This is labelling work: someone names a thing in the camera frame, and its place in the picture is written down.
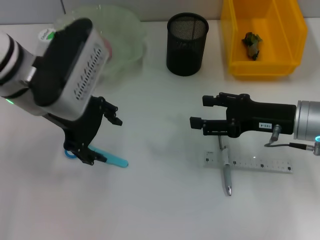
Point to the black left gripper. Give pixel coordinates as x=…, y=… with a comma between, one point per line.
x=85, y=127

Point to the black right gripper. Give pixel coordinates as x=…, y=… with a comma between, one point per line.
x=262, y=117

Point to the blue scissors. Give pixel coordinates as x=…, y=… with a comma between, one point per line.
x=117, y=161

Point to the green plastic wrapper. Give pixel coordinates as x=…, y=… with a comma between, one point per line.
x=252, y=42

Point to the pink peach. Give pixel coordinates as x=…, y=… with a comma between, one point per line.
x=108, y=48

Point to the clear bottle green label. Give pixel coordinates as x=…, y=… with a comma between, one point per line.
x=45, y=36

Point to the silver pen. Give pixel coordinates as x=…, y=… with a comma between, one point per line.
x=226, y=160

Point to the clear plastic ruler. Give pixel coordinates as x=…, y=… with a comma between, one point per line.
x=250, y=162

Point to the black mesh pen holder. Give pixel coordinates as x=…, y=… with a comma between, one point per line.
x=186, y=50

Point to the translucent green fruit plate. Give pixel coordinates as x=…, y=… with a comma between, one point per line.
x=125, y=37

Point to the yellow plastic bin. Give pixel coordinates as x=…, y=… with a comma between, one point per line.
x=280, y=50

